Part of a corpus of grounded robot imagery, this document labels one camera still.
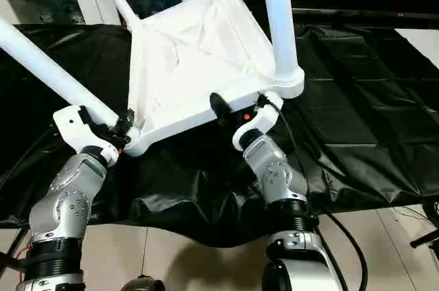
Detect white plastic table top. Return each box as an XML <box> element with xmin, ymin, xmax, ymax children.
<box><xmin>125</xmin><ymin>0</ymin><xmax>306</xmax><ymax>159</ymax></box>

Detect black plastic mat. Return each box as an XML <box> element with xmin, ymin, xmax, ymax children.
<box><xmin>0</xmin><ymin>5</ymin><xmax>439</xmax><ymax>248</ymax></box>

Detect long grey metal bar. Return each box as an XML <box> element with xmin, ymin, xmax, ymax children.
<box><xmin>291</xmin><ymin>8</ymin><xmax>439</xmax><ymax>21</ymax></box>

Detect black rod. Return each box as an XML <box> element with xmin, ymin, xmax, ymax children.
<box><xmin>0</xmin><ymin>251</ymin><xmax>22</xmax><ymax>272</ymax></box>

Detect white flat board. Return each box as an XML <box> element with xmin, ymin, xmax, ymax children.
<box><xmin>394</xmin><ymin>28</ymin><xmax>439</xmax><ymax>66</ymax></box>

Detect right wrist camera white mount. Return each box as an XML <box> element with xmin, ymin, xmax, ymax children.
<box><xmin>232</xmin><ymin>90</ymin><xmax>285</xmax><ymax>152</ymax></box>

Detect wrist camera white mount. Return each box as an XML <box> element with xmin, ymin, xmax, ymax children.
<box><xmin>53</xmin><ymin>105</ymin><xmax>121</xmax><ymax>165</ymax></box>
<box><xmin>232</xmin><ymin>90</ymin><xmax>285</xmax><ymax>152</ymax></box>

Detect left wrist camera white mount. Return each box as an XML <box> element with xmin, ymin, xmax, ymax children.
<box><xmin>53</xmin><ymin>105</ymin><xmax>121</xmax><ymax>165</ymax></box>

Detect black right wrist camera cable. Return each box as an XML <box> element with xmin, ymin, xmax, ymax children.
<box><xmin>274</xmin><ymin>98</ymin><xmax>370</xmax><ymax>291</ymax></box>

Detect black coiled cable bundle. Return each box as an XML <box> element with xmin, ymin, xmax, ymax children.
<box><xmin>424</xmin><ymin>198</ymin><xmax>439</xmax><ymax>227</ymax></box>

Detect black metal stand frame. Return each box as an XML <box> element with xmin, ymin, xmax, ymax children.
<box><xmin>410</xmin><ymin>228</ymin><xmax>439</xmax><ymax>248</ymax></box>

